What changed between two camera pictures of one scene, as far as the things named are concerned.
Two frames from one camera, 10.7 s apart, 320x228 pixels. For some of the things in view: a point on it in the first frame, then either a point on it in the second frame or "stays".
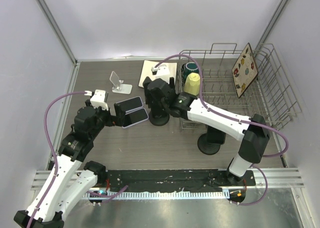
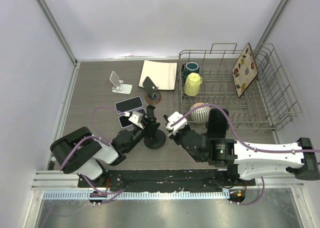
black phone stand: x=158 y=116 to x=154 y=137
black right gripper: x=171 y=84 to x=175 y=136
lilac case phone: x=135 y=117 stays
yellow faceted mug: x=192 y=83 stays
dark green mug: x=189 y=68 stays
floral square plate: x=245 y=71 stays
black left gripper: x=119 y=114 to x=150 y=128
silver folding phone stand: x=118 y=87 stays
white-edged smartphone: x=131 y=104 stays
